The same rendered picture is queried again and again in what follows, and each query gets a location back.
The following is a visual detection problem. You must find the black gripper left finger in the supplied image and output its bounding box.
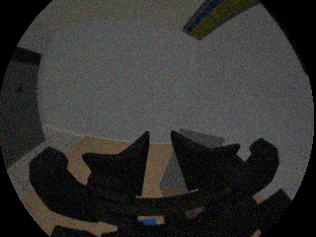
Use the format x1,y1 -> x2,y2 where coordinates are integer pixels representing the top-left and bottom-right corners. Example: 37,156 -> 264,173
82,131 -> 149,197

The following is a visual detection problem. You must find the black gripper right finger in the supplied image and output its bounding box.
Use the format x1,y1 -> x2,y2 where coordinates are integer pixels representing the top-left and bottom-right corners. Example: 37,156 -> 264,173
170,130 -> 241,191

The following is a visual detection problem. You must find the grey panel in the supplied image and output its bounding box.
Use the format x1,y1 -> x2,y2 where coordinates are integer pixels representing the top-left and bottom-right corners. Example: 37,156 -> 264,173
159,129 -> 225,190

